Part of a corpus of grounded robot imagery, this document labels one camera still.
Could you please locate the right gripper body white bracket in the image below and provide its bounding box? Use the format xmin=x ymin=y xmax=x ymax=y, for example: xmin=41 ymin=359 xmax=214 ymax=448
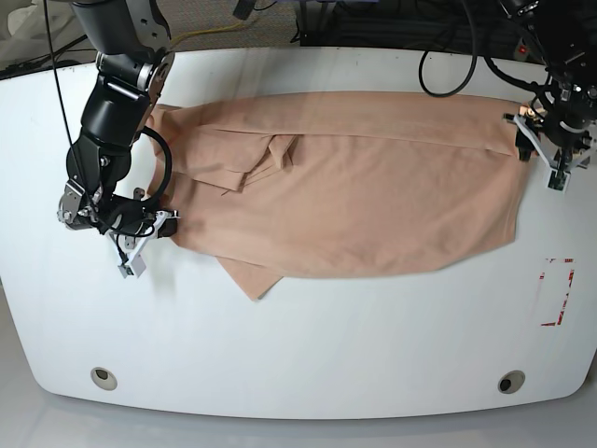
xmin=56 ymin=179 xmax=182 ymax=280

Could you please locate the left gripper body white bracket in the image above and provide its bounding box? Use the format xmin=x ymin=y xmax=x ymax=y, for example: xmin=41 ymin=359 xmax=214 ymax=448
xmin=503 ymin=109 xmax=595 ymax=189

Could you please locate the peach pink T-shirt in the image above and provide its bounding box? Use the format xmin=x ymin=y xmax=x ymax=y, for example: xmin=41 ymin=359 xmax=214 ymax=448
xmin=148 ymin=91 xmax=529 ymax=300

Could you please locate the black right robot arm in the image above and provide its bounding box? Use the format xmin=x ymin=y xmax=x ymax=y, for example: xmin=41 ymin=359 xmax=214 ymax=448
xmin=57 ymin=1 xmax=178 ymax=277

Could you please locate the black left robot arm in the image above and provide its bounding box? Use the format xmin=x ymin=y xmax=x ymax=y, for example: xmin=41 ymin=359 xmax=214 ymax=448
xmin=500 ymin=1 xmax=596 ymax=193

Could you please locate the left table grommet hole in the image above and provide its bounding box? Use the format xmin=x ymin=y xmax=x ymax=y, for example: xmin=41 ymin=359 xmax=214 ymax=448
xmin=90 ymin=367 xmax=118 ymax=391

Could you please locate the table grommet hole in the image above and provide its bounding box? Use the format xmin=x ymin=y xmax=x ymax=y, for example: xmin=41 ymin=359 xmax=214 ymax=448
xmin=90 ymin=367 xmax=118 ymax=391
xmin=497 ymin=371 xmax=526 ymax=395

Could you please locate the red tape rectangle marking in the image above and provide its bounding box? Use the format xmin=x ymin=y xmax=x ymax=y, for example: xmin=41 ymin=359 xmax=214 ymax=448
xmin=536 ymin=258 xmax=576 ymax=328

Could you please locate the right table grommet hole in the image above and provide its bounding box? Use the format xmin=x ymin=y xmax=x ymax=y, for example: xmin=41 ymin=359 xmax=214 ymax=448
xmin=497 ymin=371 xmax=526 ymax=395

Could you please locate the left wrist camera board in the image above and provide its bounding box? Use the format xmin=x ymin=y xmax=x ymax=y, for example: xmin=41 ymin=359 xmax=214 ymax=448
xmin=548 ymin=170 xmax=570 ymax=193

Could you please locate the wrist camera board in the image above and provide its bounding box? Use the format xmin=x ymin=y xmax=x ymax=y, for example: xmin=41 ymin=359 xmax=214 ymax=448
xmin=548 ymin=170 xmax=570 ymax=193
xmin=118 ymin=264 xmax=134 ymax=278

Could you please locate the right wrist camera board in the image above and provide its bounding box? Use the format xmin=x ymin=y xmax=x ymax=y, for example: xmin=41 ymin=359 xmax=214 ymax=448
xmin=118 ymin=264 xmax=134 ymax=278

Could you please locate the black power strip red switch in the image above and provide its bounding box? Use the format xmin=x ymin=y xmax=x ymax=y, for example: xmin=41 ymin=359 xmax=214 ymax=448
xmin=513 ymin=37 xmax=541 ymax=62

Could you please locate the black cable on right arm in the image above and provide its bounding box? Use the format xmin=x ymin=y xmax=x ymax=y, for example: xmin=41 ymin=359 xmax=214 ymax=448
xmin=44 ymin=0 xmax=174 ymax=234

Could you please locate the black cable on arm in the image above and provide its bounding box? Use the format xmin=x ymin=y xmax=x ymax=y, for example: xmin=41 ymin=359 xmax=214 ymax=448
xmin=44 ymin=0 xmax=174 ymax=234
xmin=418 ymin=0 xmax=556 ymax=99

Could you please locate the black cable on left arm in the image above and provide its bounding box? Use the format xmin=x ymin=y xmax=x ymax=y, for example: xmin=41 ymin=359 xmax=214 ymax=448
xmin=418 ymin=0 xmax=556 ymax=99

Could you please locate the yellow cable on floor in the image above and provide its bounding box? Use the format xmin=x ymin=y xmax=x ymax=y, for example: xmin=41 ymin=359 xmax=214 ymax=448
xmin=170 ymin=22 xmax=243 ymax=50

